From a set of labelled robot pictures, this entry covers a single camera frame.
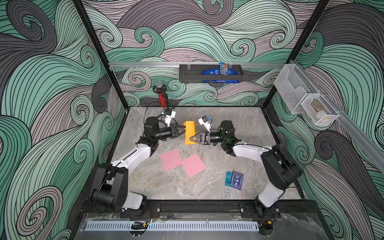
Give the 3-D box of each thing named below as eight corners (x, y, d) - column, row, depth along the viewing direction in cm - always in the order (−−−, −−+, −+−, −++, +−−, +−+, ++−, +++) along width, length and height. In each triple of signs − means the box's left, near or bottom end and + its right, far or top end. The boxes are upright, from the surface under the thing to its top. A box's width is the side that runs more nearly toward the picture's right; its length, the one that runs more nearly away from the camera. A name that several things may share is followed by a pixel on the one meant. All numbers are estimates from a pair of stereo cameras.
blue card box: (229, 186, 83) (230, 184, 81) (232, 172, 88) (233, 170, 86) (240, 190, 81) (241, 189, 80) (242, 175, 87) (243, 174, 85)
